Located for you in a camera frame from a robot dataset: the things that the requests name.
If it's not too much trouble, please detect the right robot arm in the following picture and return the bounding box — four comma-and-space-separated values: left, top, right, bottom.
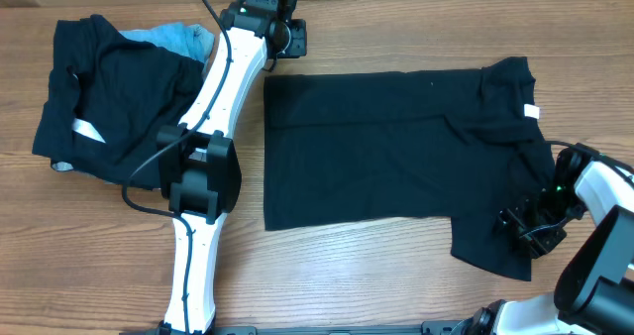
452, 143, 633, 335

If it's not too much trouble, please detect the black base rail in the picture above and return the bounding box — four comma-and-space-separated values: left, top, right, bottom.
118, 319, 476, 335

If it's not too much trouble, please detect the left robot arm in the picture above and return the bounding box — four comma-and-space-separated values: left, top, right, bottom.
157, 0, 307, 334

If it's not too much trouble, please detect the folded black shirt on pile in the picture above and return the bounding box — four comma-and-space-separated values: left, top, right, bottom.
32, 15, 203, 189

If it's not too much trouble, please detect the folded grey garment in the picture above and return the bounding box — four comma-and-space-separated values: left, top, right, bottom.
51, 160, 159, 190

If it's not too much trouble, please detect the folded light blue garment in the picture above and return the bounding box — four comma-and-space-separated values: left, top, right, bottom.
120, 22, 215, 67

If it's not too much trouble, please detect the black t-shirt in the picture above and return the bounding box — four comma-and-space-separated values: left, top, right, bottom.
264, 57, 554, 281

